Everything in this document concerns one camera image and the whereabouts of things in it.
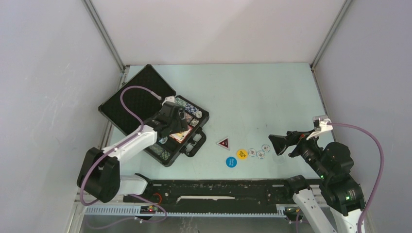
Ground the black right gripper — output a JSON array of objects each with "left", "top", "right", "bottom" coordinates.
[{"left": 268, "top": 127, "right": 329, "bottom": 179}]

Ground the red playing card deck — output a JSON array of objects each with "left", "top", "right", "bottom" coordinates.
[{"left": 170, "top": 126, "right": 192, "bottom": 143}]

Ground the red triangular all-in button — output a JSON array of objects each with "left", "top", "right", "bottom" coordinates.
[{"left": 216, "top": 137, "right": 230, "bottom": 150}]

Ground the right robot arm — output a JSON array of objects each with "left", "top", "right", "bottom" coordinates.
[{"left": 268, "top": 130, "right": 366, "bottom": 233}]

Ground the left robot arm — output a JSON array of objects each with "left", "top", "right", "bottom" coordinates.
[{"left": 77, "top": 101, "right": 188, "bottom": 206}]

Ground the black poker set case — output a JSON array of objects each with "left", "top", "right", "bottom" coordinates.
[{"left": 98, "top": 65, "right": 209, "bottom": 167}]

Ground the clear round dealer button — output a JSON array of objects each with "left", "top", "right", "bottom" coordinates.
[{"left": 273, "top": 152, "right": 286, "bottom": 165}]

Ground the purple orange chip stack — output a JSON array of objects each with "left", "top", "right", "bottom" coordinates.
[{"left": 185, "top": 112, "right": 193, "bottom": 124}]

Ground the grey white chip stack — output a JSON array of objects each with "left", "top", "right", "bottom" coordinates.
[{"left": 190, "top": 118, "right": 199, "bottom": 127}]

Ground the light blue chip stack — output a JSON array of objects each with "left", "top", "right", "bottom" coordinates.
[{"left": 159, "top": 137, "right": 168, "bottom": 144}]

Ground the yellow big blind button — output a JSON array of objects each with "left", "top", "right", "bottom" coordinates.
[{"left": 236, "top": 149, "right": 248, "bottom": 160}]

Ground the blue small blind button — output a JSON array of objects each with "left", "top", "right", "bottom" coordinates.
[{"left": 225, "top": 157, "right": 238, "bottom": 168}]

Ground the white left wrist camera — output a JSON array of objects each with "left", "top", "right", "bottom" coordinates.
[{"left": 162, "top": 96, "right": 175, "bottom": 105}]

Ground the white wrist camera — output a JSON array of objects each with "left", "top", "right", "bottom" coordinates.
[
  {"left": 306, "top": 115, "right": 333, "bottom": 141},
  {"left": 162, "top": 96, "right": 175, "bottom": 105}
]

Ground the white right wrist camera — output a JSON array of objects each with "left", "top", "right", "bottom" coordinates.
[{"left": 306, "top": 115, "right": 333, "bottom": 141}]

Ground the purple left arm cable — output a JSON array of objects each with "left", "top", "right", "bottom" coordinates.
[{"left": 79, "top": 85, "right": 168, "bottom": 224}]

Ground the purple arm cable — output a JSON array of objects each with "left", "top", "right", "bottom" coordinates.
[
  {"left": 327, "top": 122, "right": 385, "bottom": 233},
  {"left": 79, "top": 85, "right": 168, "bottom": 224}
]

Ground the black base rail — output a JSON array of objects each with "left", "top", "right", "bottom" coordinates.
[{"left": 141, "top": 179, "right": 294, "bottom": 215}]

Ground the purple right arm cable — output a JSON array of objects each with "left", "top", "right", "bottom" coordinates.
[{"left": 327, "top": 122, "right": 385, "bottom": 233}]

